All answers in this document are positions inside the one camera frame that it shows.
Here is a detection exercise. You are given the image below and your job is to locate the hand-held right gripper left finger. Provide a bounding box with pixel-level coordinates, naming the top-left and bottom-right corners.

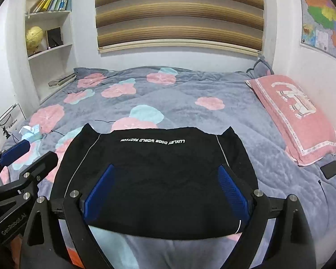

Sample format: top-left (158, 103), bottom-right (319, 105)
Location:
top-left (19, 164), bottom-right (124, 269)

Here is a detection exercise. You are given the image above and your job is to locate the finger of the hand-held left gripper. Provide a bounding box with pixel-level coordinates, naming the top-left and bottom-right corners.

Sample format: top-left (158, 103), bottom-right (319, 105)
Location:
top-left (16, 151), bottom-right (59, 197)
top-left (0, 139), bottom-right (32, 188)

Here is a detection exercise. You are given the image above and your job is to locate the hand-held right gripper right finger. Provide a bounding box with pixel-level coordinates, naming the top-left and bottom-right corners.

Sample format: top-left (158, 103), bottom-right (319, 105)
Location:
top-left (217, 165), bottom-right (317, 269)

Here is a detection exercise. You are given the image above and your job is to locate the black jacket white piping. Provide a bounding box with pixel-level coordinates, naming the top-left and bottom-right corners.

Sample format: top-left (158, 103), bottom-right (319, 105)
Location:
top-left (51, 123), bottom-right (259, 240)

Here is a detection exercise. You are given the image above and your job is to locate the light blue crumpled cloth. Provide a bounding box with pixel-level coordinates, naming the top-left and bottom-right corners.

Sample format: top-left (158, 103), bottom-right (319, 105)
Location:
top-left (19, 125), bottom-right (42, 142)

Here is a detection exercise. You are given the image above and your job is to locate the stack of flat books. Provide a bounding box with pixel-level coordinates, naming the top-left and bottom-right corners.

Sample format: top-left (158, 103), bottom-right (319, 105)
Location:
top-left (48, 73), bottom-right (77, 88)

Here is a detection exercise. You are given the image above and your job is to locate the pink printed pillow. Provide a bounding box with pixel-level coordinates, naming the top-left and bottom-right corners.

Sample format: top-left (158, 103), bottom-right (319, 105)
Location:
top-left (245, 75), bottom-right (336, 167)

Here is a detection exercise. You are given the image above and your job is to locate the black phone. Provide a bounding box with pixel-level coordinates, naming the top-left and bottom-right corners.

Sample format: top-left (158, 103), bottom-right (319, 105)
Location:
top-left (320, 161), bottom-right (336, 180)

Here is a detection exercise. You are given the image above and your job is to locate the white bookshelf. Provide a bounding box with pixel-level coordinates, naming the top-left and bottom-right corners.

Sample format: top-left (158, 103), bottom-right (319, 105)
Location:
top-left (24, 0), bottom-right (77, 101)

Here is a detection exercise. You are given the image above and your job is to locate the grey floral blanket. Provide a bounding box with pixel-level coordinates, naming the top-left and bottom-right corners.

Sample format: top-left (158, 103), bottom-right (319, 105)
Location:
top-left (0, 67), bottom-right (336, 269)

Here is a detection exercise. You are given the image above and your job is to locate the yellow globe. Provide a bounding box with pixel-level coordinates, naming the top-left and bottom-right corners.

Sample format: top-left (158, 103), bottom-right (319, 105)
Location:
top-left (26, 26), bottom-right (44, 55)

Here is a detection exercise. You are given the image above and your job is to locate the grey pillow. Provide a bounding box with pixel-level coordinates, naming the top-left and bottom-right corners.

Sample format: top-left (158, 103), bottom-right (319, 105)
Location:
top-left (246, 56), bottom-right (275, 79)

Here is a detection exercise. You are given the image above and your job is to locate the striped window blind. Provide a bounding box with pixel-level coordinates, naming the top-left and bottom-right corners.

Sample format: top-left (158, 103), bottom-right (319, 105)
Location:
top-left (95, 0), bottom-right (265, 56)

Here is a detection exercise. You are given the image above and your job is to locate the black picture frame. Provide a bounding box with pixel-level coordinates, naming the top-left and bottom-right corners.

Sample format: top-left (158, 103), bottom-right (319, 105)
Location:
top-left (46, 27), bottom-right (64, 48)

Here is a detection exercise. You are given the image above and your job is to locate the colourful wall map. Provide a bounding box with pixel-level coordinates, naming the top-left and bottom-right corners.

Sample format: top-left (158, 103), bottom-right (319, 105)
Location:
top-left (297, 0), bottom-right (336, 65)

